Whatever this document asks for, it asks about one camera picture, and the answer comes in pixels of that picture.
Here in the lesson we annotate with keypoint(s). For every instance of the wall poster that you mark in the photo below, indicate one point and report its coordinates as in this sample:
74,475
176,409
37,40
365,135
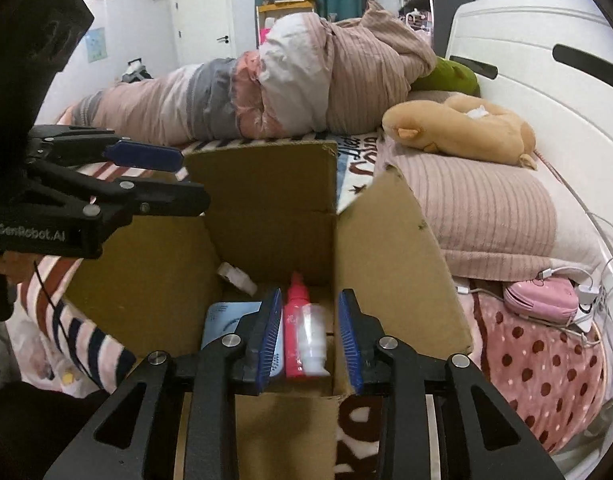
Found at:
97,44

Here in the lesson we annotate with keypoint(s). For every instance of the pink pouch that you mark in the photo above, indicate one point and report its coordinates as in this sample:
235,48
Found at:
540,297

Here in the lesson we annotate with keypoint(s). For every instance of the rolled striped quilt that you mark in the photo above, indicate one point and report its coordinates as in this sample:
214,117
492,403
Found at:
286,85

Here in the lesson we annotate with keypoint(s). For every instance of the pink plastic bottle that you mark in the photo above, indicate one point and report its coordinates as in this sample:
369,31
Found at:
295,330

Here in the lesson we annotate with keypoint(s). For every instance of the pink striped pillow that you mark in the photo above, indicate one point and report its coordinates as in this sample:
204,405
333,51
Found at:
486,210

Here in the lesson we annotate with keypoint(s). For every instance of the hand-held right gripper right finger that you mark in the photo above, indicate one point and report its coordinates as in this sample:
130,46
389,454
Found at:
347,332

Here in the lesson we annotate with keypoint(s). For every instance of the white bed headboard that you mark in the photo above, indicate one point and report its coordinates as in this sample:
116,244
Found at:
546,60

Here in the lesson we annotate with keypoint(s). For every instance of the small white tape roll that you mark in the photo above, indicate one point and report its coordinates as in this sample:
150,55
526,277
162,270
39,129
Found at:
236,276

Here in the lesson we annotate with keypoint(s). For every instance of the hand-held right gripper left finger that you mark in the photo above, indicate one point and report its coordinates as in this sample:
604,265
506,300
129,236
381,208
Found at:
271,332

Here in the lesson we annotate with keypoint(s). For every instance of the white door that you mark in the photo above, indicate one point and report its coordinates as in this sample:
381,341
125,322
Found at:
204,20

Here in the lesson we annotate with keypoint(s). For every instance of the green plush toy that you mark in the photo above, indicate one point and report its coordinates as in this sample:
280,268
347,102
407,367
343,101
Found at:
449,75

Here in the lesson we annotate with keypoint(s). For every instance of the tan plush toy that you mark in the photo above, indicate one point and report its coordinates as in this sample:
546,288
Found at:
461,127

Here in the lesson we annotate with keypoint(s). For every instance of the pink polka dot blanket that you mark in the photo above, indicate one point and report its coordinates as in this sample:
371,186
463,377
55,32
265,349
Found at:
536,375

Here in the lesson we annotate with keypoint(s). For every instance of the white power adapter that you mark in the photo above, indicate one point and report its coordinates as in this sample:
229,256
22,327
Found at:
588,297

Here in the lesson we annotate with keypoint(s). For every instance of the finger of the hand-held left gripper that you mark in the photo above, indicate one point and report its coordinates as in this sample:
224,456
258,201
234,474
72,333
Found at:
146,155
151,199

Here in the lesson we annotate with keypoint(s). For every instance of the cardboard box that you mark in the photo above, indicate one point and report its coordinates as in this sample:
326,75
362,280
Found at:
266,240

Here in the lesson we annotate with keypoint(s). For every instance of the light blue flat box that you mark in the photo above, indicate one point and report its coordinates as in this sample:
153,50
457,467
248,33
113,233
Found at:
226,327

